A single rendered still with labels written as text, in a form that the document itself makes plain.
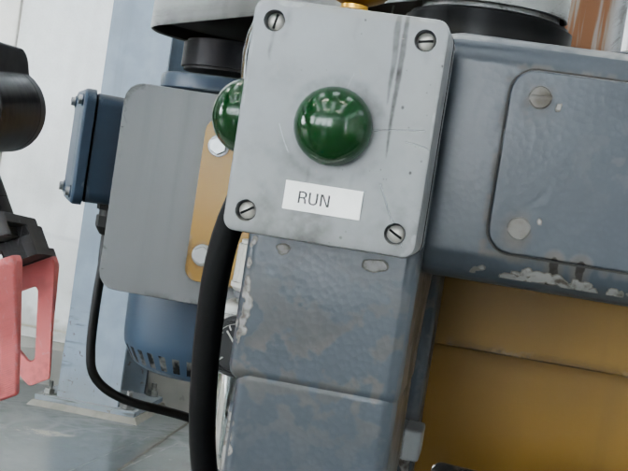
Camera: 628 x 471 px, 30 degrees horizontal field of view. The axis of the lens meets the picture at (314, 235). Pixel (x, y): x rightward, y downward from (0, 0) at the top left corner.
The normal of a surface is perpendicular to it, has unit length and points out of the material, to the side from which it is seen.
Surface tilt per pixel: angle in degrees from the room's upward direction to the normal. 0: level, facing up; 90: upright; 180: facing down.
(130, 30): 90
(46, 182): 90
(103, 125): 90
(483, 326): 90
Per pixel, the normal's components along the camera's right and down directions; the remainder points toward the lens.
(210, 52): -0.53, -0.04
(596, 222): -0.17, 0.03
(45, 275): 0.02, -0.09
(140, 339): -0.73, 0.00
